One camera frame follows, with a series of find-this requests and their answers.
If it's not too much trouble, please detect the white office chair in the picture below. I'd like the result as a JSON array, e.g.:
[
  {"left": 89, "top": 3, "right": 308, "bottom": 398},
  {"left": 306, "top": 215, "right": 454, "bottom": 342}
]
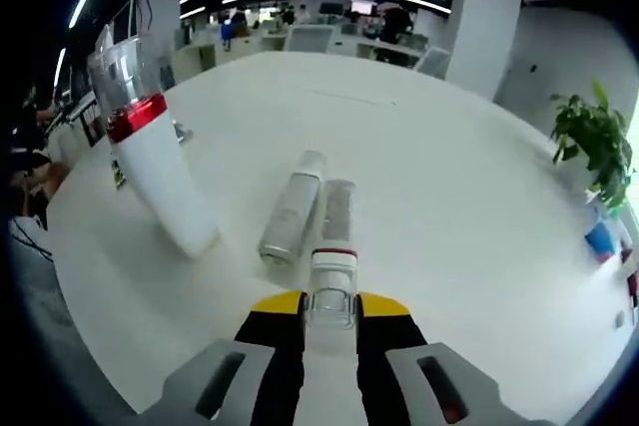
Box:
[
  {"left": 287, "top": 25, "right": 335, "bottom": 54},
  {"left": 415, "top": 45, "right": 451, "bottom": 80}
]

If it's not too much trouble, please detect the blue white container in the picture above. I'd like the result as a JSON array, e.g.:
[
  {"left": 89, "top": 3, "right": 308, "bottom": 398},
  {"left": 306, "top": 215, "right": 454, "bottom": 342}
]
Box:
[{"left": 583, "top": 218, "right": 623, "bottom": 263}]

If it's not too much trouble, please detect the small clear-capped skincare bottle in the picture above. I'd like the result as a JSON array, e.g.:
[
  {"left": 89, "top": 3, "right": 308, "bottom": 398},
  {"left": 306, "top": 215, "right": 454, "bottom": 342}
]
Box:
[{"left": 305, "top": 178, "right": 360, "bottom": 332}]

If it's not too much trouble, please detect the white skincare bottle red collar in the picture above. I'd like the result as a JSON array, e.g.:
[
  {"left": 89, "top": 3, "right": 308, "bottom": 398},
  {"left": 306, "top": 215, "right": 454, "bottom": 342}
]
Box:
[{"left": 87, "top": 31, "right": 221, "bottom": 257}]

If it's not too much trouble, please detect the potted green plant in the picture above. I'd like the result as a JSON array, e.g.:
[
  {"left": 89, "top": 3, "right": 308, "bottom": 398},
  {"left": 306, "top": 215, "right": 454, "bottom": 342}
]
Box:
[{"left": 548, "top": 77, "right": 635, "bottom": 209}]

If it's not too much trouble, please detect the long ceiling light strip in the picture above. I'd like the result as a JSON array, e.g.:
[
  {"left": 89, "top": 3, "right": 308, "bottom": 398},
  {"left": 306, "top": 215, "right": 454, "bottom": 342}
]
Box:
[{"left": 68, "top": 0, "right": 95, "bottom": 29}]

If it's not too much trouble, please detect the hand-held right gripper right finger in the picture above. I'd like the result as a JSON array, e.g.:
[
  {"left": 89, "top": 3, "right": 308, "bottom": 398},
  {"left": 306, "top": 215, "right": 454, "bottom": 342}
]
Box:
[{"left": 354, "top": 291, "right": 533, "bottom": 426}]

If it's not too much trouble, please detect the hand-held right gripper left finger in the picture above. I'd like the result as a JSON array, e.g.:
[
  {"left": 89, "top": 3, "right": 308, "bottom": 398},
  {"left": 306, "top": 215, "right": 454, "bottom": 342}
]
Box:
[{"left": 132, "top": 289, "right": 307, "bottom": 426}]

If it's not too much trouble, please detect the silver skincare bottle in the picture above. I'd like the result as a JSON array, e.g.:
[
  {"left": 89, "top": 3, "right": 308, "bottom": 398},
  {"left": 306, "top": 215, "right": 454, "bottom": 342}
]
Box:
[{"left": 257, "top": 149, "right": 328, "bottom": 267}]

